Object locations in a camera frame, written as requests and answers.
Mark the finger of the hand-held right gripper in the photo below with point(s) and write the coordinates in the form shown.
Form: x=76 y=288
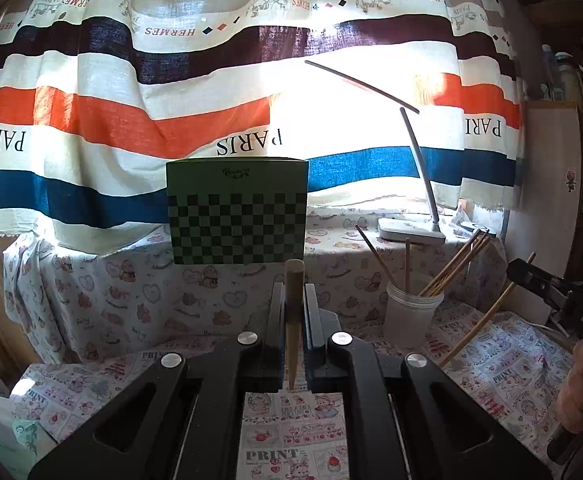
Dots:
x=534 y=277

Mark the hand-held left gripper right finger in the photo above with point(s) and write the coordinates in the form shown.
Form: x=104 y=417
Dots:
x=312 y=320

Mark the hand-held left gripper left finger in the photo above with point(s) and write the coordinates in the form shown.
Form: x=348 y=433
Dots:
x=276 y=320

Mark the wooden chopstick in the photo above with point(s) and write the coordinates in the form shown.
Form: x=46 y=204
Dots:
x=294 y=320
x=481 y=315

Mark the bunch of wooden chopsticks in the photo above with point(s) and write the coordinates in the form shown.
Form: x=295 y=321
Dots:
x=459 y=260

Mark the translucent plastic cup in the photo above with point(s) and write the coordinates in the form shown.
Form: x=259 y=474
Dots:
x=414 y=320

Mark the white cabinet panel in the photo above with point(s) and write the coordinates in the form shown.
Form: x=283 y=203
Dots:
x=546 y=200

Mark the strawberry print tablecloth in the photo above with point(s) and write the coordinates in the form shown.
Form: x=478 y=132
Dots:
x=511 y=375

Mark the cartoon sticker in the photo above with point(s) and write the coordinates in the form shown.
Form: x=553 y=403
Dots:
x=570 y=180

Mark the green checkered box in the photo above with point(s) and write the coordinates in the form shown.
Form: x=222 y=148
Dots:
x=236 y=210

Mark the white desk lamp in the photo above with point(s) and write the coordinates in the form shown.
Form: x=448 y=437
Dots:
x=424 y=175

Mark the bear print cloth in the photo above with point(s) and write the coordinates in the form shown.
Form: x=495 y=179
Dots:
x=121 y=290

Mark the plastic bottle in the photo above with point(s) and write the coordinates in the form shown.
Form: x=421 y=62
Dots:
x=547 y=70
x=564 y=75

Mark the striped curtain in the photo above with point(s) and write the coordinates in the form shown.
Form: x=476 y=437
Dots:
x=171 y=85

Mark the green printed plastic bag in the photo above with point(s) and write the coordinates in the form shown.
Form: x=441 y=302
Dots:
x=6 y=435

